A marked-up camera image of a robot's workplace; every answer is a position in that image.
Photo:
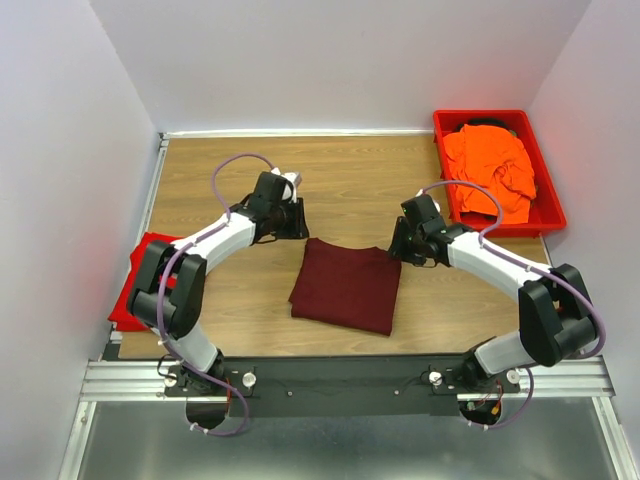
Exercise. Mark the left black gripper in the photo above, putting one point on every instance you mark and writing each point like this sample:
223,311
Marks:
298,228

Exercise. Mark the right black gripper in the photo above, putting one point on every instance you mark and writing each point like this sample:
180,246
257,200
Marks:
397,245

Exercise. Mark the maroon t shirt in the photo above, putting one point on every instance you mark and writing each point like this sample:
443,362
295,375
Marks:
351,288

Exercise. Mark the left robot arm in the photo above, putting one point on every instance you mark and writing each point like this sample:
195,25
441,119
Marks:
168,288

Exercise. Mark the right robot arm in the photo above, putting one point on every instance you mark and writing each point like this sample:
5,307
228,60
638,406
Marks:
557,319

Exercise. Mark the orange t shirt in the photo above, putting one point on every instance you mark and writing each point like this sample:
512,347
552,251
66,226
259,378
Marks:
496,160

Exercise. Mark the red plastic bin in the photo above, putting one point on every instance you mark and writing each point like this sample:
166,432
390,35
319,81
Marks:
546,214

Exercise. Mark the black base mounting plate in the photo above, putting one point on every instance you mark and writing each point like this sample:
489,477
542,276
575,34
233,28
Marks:
368,385

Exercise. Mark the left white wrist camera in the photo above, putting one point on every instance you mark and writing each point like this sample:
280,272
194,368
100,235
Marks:
292,182

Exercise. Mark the aluminium frame rail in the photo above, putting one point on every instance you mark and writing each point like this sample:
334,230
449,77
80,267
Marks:
130,381

